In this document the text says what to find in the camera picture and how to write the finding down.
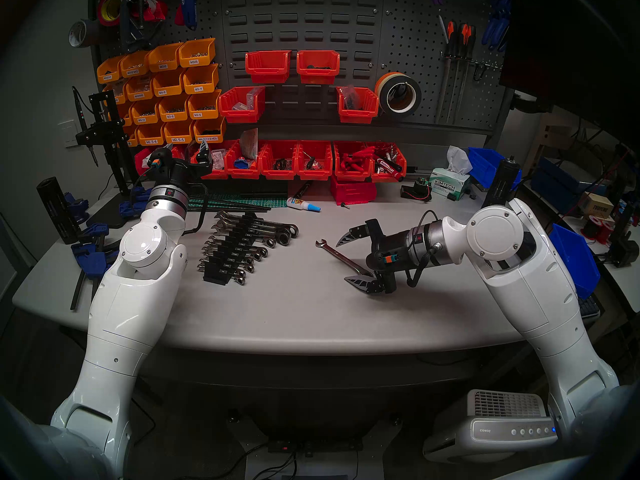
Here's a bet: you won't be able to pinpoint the yellow bin labelled M3-12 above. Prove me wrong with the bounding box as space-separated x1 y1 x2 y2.
130 99 162 125

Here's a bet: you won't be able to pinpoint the yellow bin labelled M3-6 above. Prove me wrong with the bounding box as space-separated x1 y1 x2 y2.
187 90 222 120

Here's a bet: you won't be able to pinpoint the red hanging storage bin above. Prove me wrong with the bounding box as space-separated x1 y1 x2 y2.
218 86 267 124
296 50 341 85
336 86 379 124
244 50 292 84

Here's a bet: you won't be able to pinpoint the black bench device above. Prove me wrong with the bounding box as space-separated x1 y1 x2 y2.
607 204 640 269

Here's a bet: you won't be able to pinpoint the small cardboard box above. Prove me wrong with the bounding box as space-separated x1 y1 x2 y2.
582 191 615 220

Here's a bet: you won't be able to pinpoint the red yellow tape roll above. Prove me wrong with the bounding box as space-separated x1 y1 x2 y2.
96 0 128 27

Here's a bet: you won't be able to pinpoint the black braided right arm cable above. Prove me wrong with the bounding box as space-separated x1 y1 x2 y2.
405 210 443 289

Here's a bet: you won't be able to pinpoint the yellow bin labelled M2.5-5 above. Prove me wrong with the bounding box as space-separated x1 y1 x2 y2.
163 119 195 145

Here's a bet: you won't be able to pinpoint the black soldering iron pen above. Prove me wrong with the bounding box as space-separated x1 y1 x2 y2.
71 86 100 168

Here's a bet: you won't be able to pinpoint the yellow bin labelled M3X5X4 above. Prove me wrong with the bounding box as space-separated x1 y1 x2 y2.
96 55 124 84

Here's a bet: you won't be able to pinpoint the blue plastic bin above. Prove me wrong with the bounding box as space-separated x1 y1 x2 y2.
467 147 523 191
548 223 601 300

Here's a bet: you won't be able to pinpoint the grey pegboard back panel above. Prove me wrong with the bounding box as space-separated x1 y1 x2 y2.
90 0 516 135

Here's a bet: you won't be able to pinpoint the yellow bin labelled M4X6X6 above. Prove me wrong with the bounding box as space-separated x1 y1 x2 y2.
102 81 128 106

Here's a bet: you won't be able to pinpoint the yellow bin labelled M3X8 BAD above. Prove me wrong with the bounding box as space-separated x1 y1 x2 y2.
120 50 151 78

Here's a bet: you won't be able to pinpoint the yellow bin labelled M4-0.7 HEX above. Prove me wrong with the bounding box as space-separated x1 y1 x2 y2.
193 116 227 144

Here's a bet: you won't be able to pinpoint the Kimtech tissue box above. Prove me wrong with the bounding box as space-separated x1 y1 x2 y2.
429 145 473 202

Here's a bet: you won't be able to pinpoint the black ribbed cylinder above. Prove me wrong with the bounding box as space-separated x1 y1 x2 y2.
36 176 83 246
481 155 522 209

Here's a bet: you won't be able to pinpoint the blue handled pliers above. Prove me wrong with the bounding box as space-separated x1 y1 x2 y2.
481 0 513 52

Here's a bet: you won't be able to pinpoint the white Coway air purifier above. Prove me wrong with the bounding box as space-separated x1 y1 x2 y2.
422 389 560 464

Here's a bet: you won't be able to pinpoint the grey duct tape roll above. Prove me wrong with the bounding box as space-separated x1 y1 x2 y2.
68 19 101 48

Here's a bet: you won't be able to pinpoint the chrome racked ratchet wrench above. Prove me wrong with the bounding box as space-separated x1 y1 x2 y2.
201 244 262 263
211 220 293 247
199 254 256 275
210 226 277 249
204 235 269 260

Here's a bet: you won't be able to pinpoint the smallest chrome racked wrench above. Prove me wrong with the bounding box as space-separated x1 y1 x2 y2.
196 264 247 286

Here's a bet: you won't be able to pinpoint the clear plastic parts box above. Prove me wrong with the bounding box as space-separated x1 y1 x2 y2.
231 88 264 111

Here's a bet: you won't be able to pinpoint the largest chrome racked wrench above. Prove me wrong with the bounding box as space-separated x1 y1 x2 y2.
215 210 300 238

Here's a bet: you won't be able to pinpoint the white wall plate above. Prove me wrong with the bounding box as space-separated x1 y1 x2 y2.
56 120 80 149

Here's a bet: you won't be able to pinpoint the yellow bin labelled M3-8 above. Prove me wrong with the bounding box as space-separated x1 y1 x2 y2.
158 94 191 122

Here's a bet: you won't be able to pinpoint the orange black handled file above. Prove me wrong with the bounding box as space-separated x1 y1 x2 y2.
452 23 477 120
436 20 458 125

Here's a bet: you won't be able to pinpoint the black soldering iron stand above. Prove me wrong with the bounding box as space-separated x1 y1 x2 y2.
75 90 138 195

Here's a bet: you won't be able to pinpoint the dark blue crate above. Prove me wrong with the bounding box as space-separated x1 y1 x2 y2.
530 156 586 210

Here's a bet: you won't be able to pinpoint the yellow bin labelled M2.5-6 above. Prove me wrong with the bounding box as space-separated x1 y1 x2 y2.
136 122 166 147

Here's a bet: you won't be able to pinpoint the black computer monitor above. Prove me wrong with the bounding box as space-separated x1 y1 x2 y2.
500 0 640 150

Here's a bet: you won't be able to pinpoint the thin black rod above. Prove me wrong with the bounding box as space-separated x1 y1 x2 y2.
200 199 271 211
187 206 271 214

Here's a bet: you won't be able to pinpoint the black battery holder red wires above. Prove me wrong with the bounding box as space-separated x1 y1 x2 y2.
400 178 433 202

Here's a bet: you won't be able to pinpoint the black wrench holder rack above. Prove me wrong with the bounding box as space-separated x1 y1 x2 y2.
202 213 263 286

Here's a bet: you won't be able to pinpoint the yellow bin labelled M4-6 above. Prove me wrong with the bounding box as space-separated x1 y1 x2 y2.
152 69 187 97

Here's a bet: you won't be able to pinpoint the red wire spool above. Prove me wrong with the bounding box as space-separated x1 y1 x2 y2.
582 215 616 245

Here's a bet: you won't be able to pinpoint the yellow bin labelled M4X4X6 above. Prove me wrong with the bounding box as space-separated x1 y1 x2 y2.
125 75 156 102

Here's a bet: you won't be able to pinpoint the large orange white tape roll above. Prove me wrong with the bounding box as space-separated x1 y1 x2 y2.
374 72 422 118

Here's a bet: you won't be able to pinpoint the yellow bin labelled M3-4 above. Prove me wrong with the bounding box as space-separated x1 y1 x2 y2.
182 64 220 95

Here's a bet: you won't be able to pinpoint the black screw clamp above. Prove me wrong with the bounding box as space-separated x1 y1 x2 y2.
119 0 168 54

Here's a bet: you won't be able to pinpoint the black computer keyboard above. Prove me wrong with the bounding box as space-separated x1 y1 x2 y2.
577 294 601 321

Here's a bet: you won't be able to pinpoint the clear packet of parts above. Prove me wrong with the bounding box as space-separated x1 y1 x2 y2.
239 128 259 160

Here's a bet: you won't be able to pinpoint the green cutting mat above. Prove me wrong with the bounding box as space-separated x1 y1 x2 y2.
187 196 290 210

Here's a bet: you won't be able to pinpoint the silver combination wrench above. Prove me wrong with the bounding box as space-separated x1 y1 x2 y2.
315 239 375 279

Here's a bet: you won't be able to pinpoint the red clamp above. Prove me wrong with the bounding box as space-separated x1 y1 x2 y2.
131 0 168 24

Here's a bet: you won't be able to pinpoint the yellow bin labelled M3X6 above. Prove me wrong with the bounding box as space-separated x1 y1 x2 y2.
178 37 217 68

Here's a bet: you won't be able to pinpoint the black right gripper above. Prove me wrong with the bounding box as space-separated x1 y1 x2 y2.
335 219 417 295

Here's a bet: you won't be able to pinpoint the black power strip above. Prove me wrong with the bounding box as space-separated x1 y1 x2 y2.
267 438 363 457

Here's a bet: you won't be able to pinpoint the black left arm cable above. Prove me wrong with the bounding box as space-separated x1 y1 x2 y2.
181 181 210 236

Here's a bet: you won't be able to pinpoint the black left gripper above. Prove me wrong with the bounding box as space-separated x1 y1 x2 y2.
148 140 214 191

